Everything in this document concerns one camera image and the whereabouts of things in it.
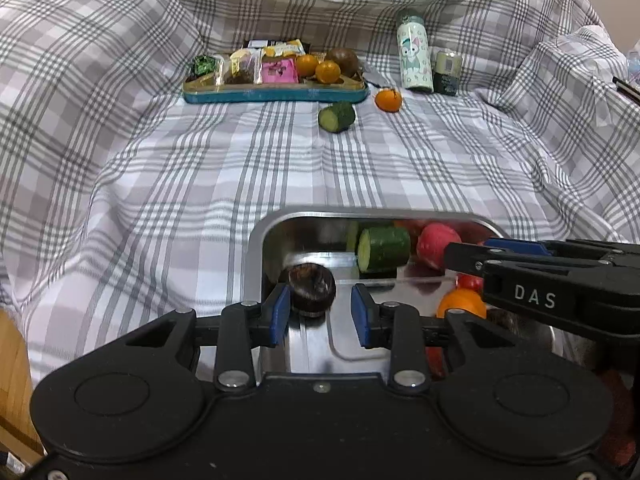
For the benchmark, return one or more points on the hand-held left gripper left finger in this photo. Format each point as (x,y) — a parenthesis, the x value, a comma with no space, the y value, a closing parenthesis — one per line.
(279,316)

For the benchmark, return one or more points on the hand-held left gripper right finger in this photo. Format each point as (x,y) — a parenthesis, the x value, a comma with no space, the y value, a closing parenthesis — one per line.
(361,317)

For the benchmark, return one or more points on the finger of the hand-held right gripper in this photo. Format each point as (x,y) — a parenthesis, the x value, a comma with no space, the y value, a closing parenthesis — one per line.
(515,246)
(465,257)

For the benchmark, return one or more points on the small red tomato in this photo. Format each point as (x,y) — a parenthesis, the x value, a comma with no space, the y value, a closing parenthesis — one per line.
(470,283)

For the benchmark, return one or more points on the stainless steel tray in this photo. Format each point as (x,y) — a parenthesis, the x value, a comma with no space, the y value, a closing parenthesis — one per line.
(310,350)

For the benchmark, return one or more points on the large orange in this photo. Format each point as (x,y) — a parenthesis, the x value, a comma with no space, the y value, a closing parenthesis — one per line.
(460,305)

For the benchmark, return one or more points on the cucumber piece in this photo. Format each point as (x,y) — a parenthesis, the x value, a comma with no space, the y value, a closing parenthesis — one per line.
(337,116)
(385,250)

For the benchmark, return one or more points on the small tangerine with stem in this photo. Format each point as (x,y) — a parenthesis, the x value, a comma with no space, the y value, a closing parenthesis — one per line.
(388,100)

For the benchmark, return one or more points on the dark green can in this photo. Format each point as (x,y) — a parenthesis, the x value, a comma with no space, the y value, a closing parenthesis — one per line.
(446,72)

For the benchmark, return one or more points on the black object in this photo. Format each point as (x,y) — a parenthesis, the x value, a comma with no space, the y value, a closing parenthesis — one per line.
(626,87)

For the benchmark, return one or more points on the grey plaid blanket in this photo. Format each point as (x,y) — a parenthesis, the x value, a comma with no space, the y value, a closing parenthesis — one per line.
(150,170)

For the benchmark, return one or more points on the grey foil wrapper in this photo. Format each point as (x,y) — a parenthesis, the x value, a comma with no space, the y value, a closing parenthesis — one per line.
(372,77)

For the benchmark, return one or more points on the cartoon print bottle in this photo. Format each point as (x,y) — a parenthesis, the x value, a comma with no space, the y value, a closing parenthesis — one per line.
(414,50)

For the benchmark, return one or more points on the teal tin tray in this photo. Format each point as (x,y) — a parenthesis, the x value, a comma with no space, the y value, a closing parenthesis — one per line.
(275,94)

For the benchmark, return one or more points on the small orange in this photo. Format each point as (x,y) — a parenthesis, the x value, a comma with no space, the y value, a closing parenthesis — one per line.
(306,65)
(327,72)

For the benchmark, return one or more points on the brown round fruit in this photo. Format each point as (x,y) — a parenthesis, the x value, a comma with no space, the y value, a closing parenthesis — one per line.
(344,59)

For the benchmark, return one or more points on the pink snack packet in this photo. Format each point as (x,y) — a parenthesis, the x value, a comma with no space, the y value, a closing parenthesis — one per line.
(280,71)

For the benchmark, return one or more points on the clear wrapped brown cake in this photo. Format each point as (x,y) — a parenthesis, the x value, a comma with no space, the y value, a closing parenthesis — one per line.
(240,67)

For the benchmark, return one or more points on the green foil candy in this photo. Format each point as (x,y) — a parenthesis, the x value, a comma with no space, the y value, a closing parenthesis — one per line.
(202,66)

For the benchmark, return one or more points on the yellow snack packet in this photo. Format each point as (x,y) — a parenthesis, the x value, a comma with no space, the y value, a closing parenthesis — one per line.
(285,49)

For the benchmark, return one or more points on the black snack packet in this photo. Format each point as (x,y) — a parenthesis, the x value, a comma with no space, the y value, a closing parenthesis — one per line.
(257,44)

